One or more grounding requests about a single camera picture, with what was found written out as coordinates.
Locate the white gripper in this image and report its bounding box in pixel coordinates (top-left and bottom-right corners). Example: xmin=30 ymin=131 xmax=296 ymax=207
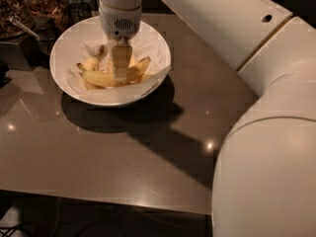
xmin=99 ymin=1 xmax=142 ymax=81

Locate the large front yellow banana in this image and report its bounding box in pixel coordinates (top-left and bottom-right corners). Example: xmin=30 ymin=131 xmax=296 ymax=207
xmin=77 ymin=57 xmax=151 ymax=89

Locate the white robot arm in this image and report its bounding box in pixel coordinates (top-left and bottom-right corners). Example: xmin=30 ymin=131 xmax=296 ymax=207
xmin=100 ymin=0 xmax=316 ymax=237

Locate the small left yellow banana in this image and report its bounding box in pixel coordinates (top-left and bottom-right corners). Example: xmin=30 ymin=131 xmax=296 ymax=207
xmin=83 ymin=45 xmax=105 ymax=71

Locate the white bowl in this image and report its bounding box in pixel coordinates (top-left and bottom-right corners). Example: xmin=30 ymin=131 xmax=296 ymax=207
xmin=50 ymin=17 xmax=162 ymax=100

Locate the right glass snack jar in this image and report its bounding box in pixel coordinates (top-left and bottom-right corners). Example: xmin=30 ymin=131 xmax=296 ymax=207
xmin=27 ymin=0 xmax=71 ymax=32

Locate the glass snack jar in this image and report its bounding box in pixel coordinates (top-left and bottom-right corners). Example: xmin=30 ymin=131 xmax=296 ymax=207
xmin=27 ymin=0 xmax=71 ymax=32
xmin=0 ymin=0 xmax=35 ymax=40

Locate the left glass snack jar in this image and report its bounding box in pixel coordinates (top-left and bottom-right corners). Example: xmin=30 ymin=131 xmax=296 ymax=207
xmin=0 ymin=0 xmax=35 ymax=40

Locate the black wire basket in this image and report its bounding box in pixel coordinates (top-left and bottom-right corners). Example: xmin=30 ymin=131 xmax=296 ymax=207
xmin=68 ymin=2 xmax=92 ymax=24

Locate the metal scoop handle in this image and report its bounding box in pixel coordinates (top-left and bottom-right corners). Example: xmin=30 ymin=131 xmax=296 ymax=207
xmin=9 ymin=17 xmax=40 ymax=40

